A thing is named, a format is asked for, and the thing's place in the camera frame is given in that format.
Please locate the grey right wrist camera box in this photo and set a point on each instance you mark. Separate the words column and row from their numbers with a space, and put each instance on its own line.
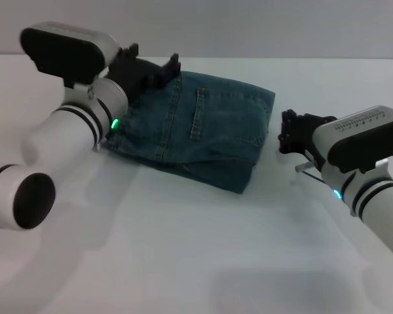
column 363, row 140

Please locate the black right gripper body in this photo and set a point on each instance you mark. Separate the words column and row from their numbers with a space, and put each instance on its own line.
column 306, row 134

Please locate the blue denim shorts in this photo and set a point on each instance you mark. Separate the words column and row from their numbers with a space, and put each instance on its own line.
column 216, row 131

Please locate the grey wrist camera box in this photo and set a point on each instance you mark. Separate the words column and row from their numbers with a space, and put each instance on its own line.
column 65, row 59
column 363, row 140

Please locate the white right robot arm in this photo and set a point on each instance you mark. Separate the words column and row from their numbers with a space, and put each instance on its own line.
column 380, row 209

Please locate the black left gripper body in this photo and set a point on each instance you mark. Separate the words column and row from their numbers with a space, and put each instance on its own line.
column 137, row 75

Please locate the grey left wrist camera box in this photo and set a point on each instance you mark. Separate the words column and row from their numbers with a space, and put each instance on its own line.
column 65, row 59

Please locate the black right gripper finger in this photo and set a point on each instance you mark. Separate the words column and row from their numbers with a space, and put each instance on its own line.
column 288, row 122
column 287, row 144

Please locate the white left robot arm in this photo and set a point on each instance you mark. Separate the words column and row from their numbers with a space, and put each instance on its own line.
column 62, row 131

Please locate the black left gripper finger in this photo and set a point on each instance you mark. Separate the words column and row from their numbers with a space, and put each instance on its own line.
column 129, row 52
column 172, row 70

